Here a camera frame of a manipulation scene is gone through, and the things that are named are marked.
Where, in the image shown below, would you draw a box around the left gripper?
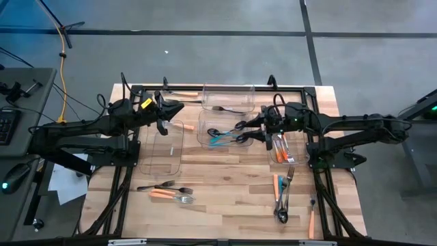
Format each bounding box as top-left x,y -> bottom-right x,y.
138,99 -> 185,136

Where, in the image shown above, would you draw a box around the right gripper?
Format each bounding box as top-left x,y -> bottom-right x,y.
242,109 -> 291,150

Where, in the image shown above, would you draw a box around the wooden utensil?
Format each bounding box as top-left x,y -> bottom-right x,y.
166,121 -> 195,132

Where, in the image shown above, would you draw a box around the orange-handled silver knife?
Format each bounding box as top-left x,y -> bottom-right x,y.
163,90 -> 199,97

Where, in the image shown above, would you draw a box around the black spoon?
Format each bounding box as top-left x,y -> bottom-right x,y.
210,105 -> 247,115

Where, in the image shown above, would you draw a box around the clear plastic bin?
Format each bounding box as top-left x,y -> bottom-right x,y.
200,79 -> 256,113
196,109 -> 255,148
139,118 -> 185,176
266,109 -> 311,165

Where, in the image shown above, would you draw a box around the silver forks on table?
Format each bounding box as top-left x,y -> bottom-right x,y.
154,184 -> 195,195

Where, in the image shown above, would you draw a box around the white paper sheets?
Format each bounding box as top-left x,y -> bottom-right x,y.
47,152 -> 92,206

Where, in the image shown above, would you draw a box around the black tripod stand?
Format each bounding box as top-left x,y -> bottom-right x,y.
36,0 -> 86,49

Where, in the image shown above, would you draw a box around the black clamp tool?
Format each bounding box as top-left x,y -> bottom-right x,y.
0,79 -> 44,104

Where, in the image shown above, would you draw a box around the black keyboard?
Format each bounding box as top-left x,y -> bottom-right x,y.
0,109 -> 22,146

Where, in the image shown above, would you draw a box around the black computer mouse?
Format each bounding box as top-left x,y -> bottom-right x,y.
1,163 -> 32,195

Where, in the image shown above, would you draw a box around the grey metal cart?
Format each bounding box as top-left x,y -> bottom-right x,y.
391,88 -> 437,192

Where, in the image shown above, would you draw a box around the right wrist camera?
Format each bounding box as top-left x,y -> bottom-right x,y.
264,103 -> 285,117

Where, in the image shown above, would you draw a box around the black metal table frame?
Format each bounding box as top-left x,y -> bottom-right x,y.
76,83 -> 368,246

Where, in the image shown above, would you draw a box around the yellow cable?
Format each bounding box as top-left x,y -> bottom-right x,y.
33,0 -> 68,124

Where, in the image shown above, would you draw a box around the silver bracket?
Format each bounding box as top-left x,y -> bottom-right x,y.
107,238 -> 147,246
299,240 -> 338,246

